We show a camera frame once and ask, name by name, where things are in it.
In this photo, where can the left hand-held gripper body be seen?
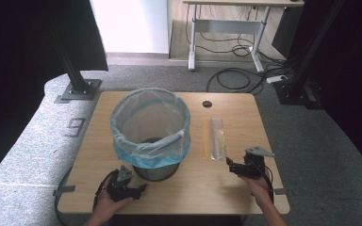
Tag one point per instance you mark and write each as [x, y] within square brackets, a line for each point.
[119, 190]

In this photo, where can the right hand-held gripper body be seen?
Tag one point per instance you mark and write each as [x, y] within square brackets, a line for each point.
[254, 164]

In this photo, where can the person's left hand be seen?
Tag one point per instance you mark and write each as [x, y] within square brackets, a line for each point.
[105, 205]

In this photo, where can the person's right hand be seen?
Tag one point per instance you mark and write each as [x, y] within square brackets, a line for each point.
[259, 190]

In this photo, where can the metal mesh trash can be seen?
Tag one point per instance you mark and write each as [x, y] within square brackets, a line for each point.
[155, 173]

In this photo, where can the clear plastic packet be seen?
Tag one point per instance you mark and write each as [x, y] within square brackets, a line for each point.
[216, 138]

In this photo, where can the grey tape strip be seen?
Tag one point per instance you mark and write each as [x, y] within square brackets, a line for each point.
[64, 190]
[280, 191]

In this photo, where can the blue translucent trash bag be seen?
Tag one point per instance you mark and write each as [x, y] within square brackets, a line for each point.
[151, 125]

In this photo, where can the white power strip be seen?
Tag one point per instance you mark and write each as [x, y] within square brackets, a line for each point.
[276, 79]

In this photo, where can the black metal stand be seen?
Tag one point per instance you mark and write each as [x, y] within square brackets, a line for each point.
[78, 84]
[298, 81]

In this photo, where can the black curtain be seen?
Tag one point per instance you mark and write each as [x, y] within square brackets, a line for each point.
[352, 78]
[28, 47]

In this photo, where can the white-legged desk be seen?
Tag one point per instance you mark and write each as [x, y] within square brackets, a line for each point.
[226, 26]

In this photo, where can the black cabinet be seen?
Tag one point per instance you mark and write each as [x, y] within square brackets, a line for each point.
[287, 31]

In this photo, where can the white panel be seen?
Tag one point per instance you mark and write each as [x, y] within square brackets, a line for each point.
[128, 25]

